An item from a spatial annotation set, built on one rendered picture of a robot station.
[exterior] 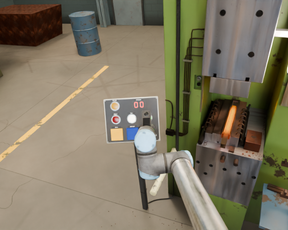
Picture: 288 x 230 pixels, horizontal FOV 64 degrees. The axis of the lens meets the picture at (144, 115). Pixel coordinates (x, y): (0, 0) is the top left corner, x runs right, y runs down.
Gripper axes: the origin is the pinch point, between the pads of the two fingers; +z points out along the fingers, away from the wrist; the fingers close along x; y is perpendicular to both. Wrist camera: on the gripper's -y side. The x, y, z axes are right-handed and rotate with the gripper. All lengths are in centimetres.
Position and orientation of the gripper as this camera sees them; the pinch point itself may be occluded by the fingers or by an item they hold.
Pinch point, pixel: (147, 124)
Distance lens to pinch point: 133.7
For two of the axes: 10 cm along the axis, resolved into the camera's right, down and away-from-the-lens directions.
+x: 10.0, -0.6, -0.5
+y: 0.6, 9.9, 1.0
